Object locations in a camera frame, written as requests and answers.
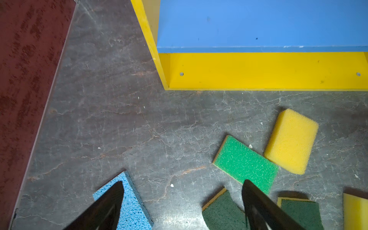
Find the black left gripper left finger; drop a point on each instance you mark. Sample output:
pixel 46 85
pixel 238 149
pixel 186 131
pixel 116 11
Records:
pixel 104 213

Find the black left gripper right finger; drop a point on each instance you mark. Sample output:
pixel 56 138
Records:
pixel 262 213

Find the yellow foam sponge front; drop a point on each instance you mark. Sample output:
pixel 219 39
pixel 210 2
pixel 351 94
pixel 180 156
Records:
pixel 355 212

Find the yellow shelf with coloured boards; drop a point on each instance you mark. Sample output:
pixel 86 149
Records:
pixel 257 45

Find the dark green wavy sponge left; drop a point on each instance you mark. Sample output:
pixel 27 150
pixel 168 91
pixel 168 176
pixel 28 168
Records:
pixel 222 213

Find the dark green wavy sponge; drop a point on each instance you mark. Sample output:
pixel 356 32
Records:
pixel 222 213
pixel 303 211

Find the dark green wavy sponge right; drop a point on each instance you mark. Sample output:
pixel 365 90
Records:
pixel 303 211

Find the green scourer yellow sponge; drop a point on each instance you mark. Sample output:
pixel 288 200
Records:
pixel 242 163

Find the plain yellow foam sponge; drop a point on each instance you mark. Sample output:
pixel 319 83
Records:
pixel 291 141

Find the blue cellulose sponge near rail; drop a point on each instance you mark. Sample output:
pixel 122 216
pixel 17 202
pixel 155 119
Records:
pixel 133 214

